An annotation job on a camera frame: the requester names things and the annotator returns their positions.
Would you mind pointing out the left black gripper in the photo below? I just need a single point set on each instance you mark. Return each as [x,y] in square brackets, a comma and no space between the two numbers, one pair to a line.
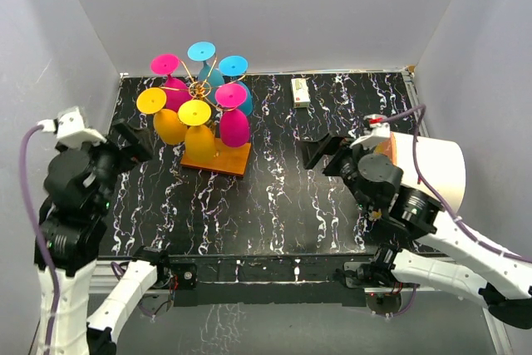
[130,155]

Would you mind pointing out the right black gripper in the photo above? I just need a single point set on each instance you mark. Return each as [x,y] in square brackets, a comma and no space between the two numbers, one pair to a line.
[330,145]

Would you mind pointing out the orange wine glass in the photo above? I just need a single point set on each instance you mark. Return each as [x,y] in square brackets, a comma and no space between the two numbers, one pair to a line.
[199,138]
[167,125]

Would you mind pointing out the orange wine glass front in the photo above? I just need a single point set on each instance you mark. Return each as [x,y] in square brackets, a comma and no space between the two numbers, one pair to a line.
[199,138]

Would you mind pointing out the pink wine glass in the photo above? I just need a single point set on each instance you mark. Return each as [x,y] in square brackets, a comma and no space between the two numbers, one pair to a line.
[177,92]
[234,125]

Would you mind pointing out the blue wine glass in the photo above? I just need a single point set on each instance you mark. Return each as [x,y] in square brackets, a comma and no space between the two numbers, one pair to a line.
[203,52]
[235,68]

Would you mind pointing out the blue wine glass front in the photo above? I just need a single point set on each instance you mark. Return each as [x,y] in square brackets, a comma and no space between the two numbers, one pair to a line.
[235,68]

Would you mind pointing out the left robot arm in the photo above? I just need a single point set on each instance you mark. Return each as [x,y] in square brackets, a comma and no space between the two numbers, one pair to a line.
[80,182]

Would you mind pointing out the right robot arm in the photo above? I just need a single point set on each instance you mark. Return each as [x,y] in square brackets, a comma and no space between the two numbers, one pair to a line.
[480,270]

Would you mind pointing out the small white box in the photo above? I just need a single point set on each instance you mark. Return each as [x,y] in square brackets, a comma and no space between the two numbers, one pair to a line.
[300,93]

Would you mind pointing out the white bucket orange lid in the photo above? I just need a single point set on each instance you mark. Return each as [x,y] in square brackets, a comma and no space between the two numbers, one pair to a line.
[441,163]

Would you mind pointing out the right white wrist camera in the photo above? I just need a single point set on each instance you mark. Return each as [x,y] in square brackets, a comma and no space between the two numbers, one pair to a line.
[377,130]

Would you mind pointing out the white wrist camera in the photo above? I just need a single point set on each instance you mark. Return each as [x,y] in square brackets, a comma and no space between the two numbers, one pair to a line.
[71,129]
[377,130]

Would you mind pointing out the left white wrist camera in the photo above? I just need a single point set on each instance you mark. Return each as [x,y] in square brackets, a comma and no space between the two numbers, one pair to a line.
[71,129]

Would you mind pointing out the gold wire glass rack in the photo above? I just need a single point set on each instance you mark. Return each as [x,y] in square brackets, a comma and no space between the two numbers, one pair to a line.
[227,160]

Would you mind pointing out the black front mounting rail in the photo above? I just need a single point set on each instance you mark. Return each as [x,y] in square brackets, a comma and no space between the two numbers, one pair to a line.
[191,281]

